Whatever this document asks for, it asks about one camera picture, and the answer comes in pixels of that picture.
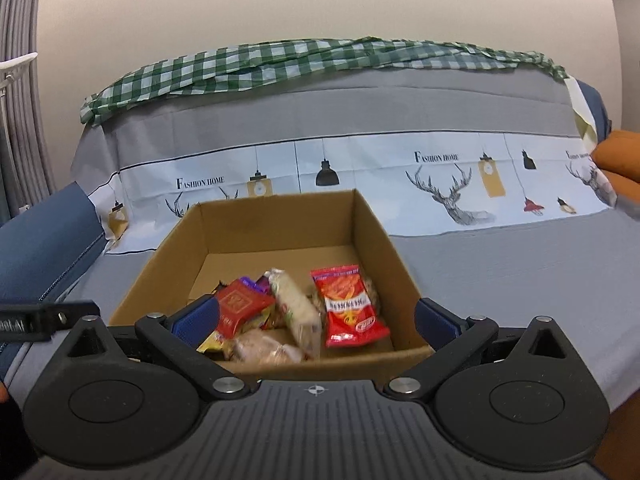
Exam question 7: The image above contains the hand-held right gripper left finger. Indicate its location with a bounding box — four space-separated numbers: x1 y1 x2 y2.
50 295 251 402

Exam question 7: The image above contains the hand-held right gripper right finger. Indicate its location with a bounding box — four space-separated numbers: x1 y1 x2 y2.
382 297 578 402

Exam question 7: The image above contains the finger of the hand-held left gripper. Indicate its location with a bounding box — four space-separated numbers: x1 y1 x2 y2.
0 300 101 344

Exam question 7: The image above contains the yellow snack bar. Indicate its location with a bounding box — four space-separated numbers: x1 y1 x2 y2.
196 332 226 356

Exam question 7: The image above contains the red square snack packet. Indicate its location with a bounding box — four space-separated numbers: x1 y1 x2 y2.
215 280 277 339

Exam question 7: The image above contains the purple snack packet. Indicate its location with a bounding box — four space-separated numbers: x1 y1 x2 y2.
239 275 273 296

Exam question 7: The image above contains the clear cookie bag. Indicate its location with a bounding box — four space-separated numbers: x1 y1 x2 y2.
227 329 306 363

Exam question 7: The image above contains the white wafer packet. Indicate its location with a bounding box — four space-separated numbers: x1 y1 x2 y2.
263 268 323 361

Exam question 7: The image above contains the cardboard box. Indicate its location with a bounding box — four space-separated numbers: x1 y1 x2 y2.
109 189 436 376

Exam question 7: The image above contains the grey printed sofa cover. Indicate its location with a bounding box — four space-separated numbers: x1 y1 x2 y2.
5 67 640 411

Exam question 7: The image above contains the orange cushion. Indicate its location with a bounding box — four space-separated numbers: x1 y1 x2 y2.
590 375 640 480
592 130 640 186

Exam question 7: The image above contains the white rack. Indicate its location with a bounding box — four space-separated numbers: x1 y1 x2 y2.
0 52 38 126

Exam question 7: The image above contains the green checkered cloth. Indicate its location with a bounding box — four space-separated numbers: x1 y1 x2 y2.
79 36 571 126

